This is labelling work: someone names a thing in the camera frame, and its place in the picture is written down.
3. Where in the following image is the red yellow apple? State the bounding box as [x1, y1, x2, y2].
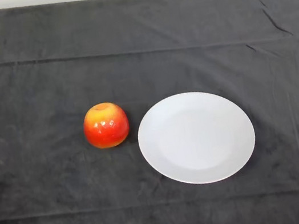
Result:
[79, 98, 134, 153]

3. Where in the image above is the white round plate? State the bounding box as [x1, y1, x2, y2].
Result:
[131, 81, 263, 195]

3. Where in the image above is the black table cloth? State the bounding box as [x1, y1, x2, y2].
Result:
[0, 0, 299, 224]

